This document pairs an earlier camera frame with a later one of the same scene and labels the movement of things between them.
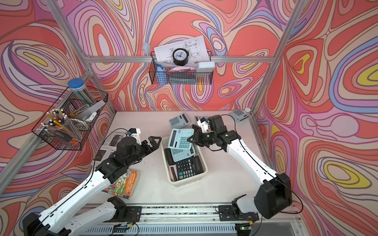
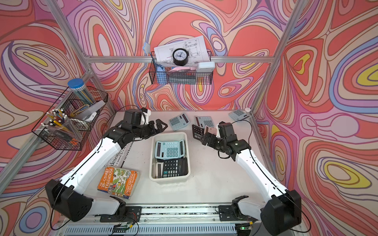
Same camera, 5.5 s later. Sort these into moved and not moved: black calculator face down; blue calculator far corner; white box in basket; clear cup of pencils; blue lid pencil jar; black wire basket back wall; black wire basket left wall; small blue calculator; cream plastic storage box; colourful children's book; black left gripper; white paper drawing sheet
Moved: black left gripper; cream plastic storage box; small blue calculator; black calculator face down
Not moved: blue calculator far corner; blue lid pencil jar; white box in basket; colourful children's book; white paper drawing sheet; black wire basket back wall; black wire basket left wall; clear cup of pencils
